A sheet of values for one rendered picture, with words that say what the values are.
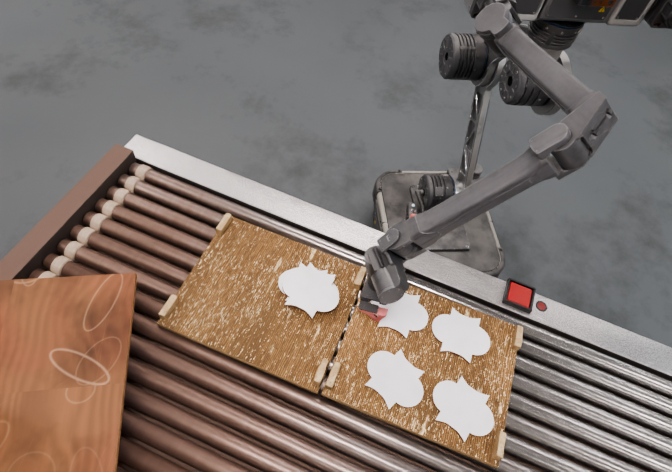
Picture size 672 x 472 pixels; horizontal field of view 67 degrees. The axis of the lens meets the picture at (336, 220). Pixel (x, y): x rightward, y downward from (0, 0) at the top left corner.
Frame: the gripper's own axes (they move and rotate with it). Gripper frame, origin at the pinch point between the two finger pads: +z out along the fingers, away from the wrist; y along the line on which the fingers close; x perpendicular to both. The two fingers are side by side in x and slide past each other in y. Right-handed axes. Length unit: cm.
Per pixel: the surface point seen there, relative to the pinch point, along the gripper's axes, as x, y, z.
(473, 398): -25.8, -14.3, 7.4
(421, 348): -11.8, -7.1, 4.5
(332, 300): 10.9, -5.2, -4.2
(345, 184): 60, 113, 80
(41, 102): 229, 93, 35
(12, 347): 62, -45, -25
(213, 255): 43.5, -4.5, -10.4
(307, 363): 11.4, -21.3, -1.5
